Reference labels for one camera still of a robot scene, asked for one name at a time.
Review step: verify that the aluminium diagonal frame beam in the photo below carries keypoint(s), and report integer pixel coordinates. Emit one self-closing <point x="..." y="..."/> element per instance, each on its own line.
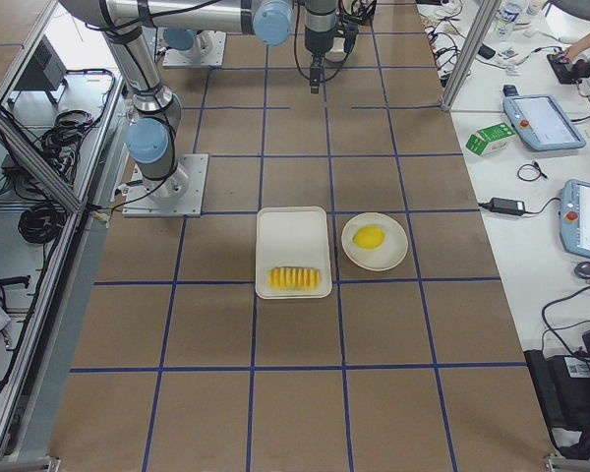
<point x="21" y="148"/>

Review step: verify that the grey round mouse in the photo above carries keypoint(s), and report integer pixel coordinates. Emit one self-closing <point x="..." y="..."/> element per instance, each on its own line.
<point x="582" y="270"/>

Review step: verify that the clear plastic water bottle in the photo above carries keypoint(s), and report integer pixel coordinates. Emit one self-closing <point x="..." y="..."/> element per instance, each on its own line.
<point x="508" y="13"/>

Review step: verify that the green white carton box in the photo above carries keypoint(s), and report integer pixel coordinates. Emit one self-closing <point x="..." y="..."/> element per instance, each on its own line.
<point x="490" y="139"/>

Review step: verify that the grey electronics box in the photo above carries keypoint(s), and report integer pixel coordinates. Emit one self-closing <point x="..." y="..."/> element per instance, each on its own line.
<point x="44" y="72"/>

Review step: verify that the operator hand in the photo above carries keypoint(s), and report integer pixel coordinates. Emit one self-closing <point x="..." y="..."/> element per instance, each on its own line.
<point x="574" y="50"/>

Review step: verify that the cream round plate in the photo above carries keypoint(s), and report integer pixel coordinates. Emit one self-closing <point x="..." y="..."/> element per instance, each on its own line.
<point x="387" y="256"/>

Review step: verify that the lower blue teach pendant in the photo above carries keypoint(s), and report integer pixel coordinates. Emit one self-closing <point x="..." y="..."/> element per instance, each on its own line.
<point x="575" y="217"/>

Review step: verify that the blue teach pendant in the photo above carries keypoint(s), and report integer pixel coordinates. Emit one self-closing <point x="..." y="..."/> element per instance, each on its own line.
<point x="540" y="122"/>
<point x="575" y="217"/>

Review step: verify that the cream rectangular tray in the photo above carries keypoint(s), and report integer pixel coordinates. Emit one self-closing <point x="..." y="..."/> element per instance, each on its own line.
<point x="292" y="236"/>

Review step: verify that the upper blue teach pendant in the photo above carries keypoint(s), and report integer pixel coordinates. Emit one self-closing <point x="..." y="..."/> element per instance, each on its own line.
<point x="540" y="122"/>

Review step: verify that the yellow lemon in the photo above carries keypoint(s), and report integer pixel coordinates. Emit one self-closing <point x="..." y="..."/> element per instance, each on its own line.
<point x="369" y="237"/>

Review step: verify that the black device bottom right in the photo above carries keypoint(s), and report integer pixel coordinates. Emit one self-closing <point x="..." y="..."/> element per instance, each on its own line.
<point x="562" y="384"/>

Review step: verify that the sliced yellow fruit row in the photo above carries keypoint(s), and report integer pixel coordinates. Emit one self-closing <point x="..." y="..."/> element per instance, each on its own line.
<point x="294" y="278"/>

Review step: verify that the black joystick controller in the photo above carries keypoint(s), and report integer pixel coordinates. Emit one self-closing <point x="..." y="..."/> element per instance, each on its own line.
<point x="568" y="72"/>

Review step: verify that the black power adapter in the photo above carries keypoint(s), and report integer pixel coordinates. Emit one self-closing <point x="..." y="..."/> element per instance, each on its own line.
<point x="508" y="206"/>

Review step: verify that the aluminium frame post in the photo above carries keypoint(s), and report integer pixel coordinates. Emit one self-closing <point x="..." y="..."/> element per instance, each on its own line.
<point x="474" y="39"/>

